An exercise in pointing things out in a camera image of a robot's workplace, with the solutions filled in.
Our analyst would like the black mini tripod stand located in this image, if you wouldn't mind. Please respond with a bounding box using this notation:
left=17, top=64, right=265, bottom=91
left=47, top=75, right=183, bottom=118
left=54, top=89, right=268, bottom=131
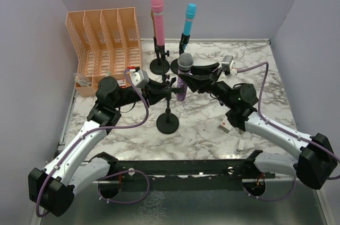
left=159, top=46, right=170, bottom=83

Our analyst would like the black mic stand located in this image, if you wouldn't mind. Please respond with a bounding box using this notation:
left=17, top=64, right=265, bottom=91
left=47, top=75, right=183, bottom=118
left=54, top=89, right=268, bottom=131
left=170, top=33, right=190, bottom=75
left=156, top=76, right=186, bottom=135
left=149, top=36, right=163, bottom=75

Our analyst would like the purple glitter microphone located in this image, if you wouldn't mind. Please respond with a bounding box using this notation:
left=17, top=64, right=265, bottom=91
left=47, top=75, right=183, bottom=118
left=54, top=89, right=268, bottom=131
left=176, top=52, right=194, bottom=101

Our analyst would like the blue microphone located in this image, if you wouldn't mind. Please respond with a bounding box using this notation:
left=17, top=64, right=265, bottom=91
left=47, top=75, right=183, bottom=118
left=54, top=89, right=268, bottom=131
left=182, top=3, right=197, bottom=50

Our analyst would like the gold microphone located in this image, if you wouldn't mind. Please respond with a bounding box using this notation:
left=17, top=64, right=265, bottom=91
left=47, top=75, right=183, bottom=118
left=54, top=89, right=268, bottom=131
left=150, top=10, right=156, bottom=38

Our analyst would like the pink microphone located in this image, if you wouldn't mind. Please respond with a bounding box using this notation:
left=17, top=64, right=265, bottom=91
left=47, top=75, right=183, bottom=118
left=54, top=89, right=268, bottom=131
left=151, top=0, right=165, bottom=46

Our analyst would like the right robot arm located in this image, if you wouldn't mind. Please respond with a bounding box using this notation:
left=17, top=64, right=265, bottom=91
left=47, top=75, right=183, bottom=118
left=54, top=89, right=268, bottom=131
left=179, top=68, right=339, bottom=189

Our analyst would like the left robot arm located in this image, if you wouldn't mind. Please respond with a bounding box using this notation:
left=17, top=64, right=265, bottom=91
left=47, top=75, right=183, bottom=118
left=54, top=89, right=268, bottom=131
left=28, top=71, right=172, bottom=218

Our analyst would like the red white small card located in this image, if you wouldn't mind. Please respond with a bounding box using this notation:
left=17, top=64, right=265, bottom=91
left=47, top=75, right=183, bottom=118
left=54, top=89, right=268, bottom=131
left=117, top=79, right=126, bottom=88

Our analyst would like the white red small box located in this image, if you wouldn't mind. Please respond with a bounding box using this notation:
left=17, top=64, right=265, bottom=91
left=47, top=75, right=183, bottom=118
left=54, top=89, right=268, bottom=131
left=218, top=117, right=233, bottom=134

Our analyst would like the orange plastic file organizer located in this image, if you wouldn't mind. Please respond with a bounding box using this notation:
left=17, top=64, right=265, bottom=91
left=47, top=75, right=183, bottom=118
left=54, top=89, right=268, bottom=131
left=66, top=7, right=142, bottom=97

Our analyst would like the clear plastic bag of parts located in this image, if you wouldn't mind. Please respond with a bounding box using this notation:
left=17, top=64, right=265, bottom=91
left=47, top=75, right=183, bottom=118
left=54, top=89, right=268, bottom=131
left=73, top=73, right=91, bottom=87

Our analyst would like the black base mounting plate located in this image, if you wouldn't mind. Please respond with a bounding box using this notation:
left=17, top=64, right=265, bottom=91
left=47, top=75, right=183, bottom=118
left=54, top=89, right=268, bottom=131
left=97, top=152, right=262, bottom=192

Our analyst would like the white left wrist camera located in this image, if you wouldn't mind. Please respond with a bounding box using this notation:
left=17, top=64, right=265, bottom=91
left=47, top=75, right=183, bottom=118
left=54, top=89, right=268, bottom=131
left=127, top=67, right=149, bottom=89

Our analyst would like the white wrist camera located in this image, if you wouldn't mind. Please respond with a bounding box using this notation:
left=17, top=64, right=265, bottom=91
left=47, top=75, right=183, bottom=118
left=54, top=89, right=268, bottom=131
left=222, top=55, right=237, bottom=76
left=127, top=67, right=149, bottom=89

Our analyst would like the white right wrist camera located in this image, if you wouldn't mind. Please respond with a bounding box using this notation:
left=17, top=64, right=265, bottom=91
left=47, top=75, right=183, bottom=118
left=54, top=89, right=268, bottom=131
left=222, top=55, right=237, bottom=76

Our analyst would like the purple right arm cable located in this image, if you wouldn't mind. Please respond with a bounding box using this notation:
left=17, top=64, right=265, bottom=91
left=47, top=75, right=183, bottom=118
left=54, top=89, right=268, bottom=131
left=236, top=62, right=340, bottom=201

